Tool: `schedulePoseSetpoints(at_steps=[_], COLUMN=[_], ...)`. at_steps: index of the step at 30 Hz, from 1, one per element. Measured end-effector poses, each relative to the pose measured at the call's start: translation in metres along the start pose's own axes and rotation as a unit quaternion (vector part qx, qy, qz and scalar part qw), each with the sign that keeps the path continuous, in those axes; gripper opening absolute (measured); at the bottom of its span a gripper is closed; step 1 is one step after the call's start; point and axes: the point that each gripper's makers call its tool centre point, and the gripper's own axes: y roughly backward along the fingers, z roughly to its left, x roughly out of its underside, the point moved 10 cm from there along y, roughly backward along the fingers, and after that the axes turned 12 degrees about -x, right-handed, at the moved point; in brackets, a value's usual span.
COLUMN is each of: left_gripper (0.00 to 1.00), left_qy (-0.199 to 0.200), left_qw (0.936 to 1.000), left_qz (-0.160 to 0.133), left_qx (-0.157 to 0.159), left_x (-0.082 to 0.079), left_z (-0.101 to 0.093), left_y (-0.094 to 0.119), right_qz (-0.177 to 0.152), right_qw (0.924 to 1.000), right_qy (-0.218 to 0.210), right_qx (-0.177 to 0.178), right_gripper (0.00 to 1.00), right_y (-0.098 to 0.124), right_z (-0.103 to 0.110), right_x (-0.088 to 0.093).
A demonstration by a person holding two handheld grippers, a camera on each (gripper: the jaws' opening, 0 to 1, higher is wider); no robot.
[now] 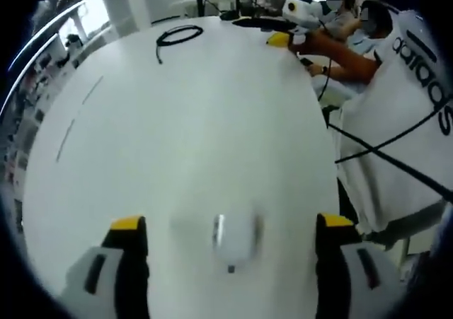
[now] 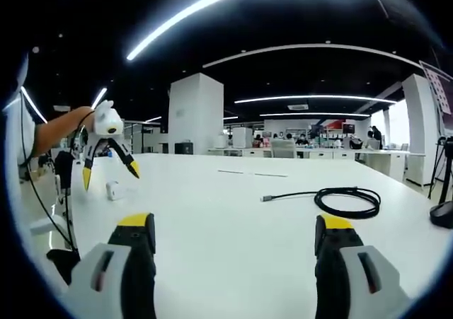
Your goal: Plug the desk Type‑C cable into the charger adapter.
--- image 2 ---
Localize white square pillar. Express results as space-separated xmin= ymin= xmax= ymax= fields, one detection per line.
xmin=168 ymin=72 xmax=224 ymax=155

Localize black cabinet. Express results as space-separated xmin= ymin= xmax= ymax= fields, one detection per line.
xmin=174 ymin=141 xmax=195 ymax=155

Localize white charger adapter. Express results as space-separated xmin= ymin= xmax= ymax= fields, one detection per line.
xmin=105 ymin=180 xmax=130 ymax=202

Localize straight ceiling light strip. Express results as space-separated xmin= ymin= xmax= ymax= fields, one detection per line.
xmin=91 ymin=87 xmax=108 ymax=110
xmin=259 ymin=111 xmax=371 ymax=118
xmin=234 ymin=93 xmax=398 ymax=105

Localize grey office chair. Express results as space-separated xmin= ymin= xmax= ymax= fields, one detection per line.
xmin=270 ymin=139 xmax=297 ymax=159

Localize white cabinet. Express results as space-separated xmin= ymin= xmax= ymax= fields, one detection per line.
xmin=231 ymin=127 xmax=254 ymax=149

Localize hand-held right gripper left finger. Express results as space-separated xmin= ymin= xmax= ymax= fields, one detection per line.
xmin=67 ymin=212 xmax=156 ymax=319

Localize white rounded object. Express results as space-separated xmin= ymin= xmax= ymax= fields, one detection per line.
xmin=30 ymin=218 xmax=55 ymax=236

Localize dark cloth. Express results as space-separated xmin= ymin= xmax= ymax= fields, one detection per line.
xmin=45 ymin=248 xmax=83 ymax=286

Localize black hanging cable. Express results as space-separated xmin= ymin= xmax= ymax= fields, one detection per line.
xmin=427 ymin=145 xmax=447 ymax=200

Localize black Type-C cable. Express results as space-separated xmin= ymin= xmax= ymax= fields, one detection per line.
xmin=260 ymin=187 xmax=382 ymax=221

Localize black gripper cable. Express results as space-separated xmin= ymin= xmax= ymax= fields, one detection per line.
xmin=26 ymin=112 xmax=93 ymax=255

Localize white desk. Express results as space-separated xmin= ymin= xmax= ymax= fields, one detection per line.
xmin=67 ymin=152 xmax=452 ymax=319

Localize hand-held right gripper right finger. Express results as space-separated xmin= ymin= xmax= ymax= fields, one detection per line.
xmin=314 ymin=214 xmax=411 ymax=319

